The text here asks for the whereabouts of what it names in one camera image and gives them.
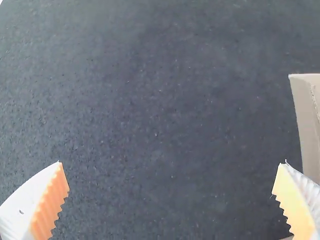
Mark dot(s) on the cardboard box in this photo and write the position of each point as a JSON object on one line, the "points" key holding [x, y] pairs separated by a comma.
{"points": [[308, 130]]}

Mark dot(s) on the black mat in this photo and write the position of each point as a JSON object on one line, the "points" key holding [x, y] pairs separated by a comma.
{"points": [[150, 100]]}

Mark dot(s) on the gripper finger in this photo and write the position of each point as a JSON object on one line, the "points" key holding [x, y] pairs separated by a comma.
{"points": [[302, 207], [27, 207]]}

